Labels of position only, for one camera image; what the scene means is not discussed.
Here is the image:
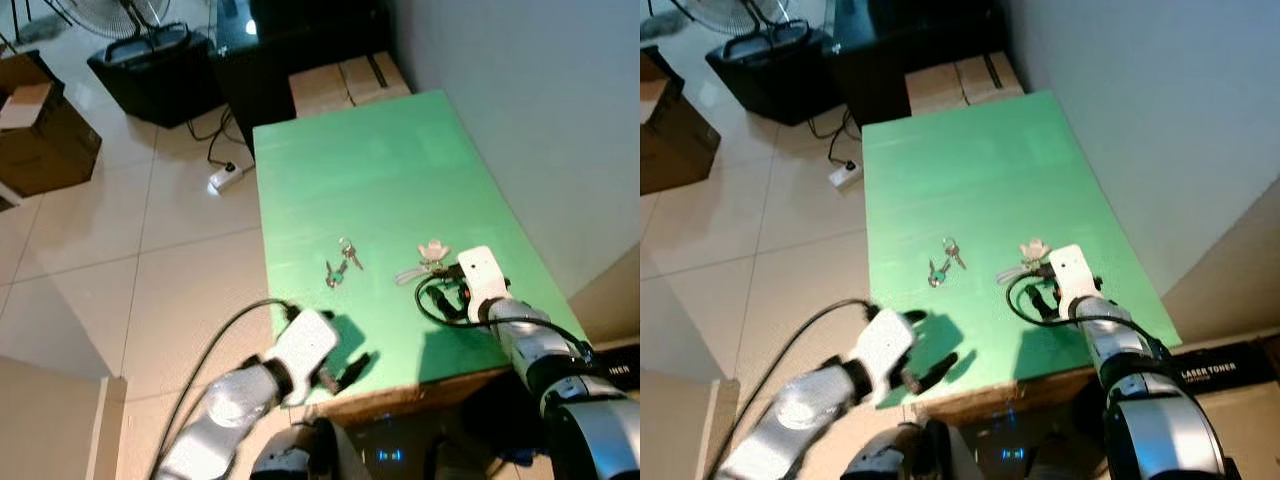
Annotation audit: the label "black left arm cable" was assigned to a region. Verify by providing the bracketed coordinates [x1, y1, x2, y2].
[150, 298, 301, 480]
[708, 297, 876, 480]

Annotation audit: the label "black floor cable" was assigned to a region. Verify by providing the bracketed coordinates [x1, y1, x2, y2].
[187, 104, 257, 170]
[808, 104, 863, 167]

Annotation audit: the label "open brown cardboard box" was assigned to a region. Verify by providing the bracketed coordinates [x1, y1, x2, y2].
[0, 49, 103, 207]
[640, 44, 722, 197]

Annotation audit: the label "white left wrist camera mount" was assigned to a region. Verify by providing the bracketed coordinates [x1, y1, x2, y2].
[270, 309, 340, 407]
[848, 307, 918, 407]

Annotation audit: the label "keys with white tag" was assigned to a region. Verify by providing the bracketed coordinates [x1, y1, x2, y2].
[394, 239, 453, 288]
[996, 237, 1051, 286]

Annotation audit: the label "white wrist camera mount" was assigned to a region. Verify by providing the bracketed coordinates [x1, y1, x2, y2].
[456, 245, 512, 324]
[848, 307, 918, 407]
[1047, 244, 1099, 323]
[270, 309, 340, 407]

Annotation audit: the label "black bag with handle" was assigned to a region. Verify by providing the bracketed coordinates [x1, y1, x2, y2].
[704, 21, 847, 127]
[87, 24, 227, 130]

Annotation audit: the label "black cabinet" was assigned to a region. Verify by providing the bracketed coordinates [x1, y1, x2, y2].
[825, 0, 1011, 129]
[213, 0, 397, 151]

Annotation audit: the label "closed light cardboard box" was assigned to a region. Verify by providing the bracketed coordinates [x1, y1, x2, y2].
[289, 51, 413, 119]
[905, 49, 1027, 117]

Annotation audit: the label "black robot body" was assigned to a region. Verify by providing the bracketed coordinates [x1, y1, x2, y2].
[840, 398, 1113, 480]
[250, 372, 561, 480]

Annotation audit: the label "black laser toner box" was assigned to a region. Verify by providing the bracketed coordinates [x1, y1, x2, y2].
[1170, 339, 1280, 397]
[589, 342, 641, 394]

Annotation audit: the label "silver key bunch with ring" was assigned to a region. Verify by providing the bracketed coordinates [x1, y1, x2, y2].
[323, 236, 365, 291]
[926, 236, 968, 290]

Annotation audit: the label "beige cardboard panel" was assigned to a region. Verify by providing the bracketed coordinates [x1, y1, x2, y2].
[0, 354, 129, 480]
[640, 367, 737, 480]

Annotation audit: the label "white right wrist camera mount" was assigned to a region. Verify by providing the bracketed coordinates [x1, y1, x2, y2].
[456, 245, 512, 324]
[1047, 244, 1099, 323]

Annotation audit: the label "standing fan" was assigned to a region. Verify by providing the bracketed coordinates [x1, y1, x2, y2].
[688, 0, 793, 37]
[45, 0, 172, 41]

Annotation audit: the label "green table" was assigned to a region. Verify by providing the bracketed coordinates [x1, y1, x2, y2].
[253, 90, 589, 416]
[862, 90, 1182, 413]

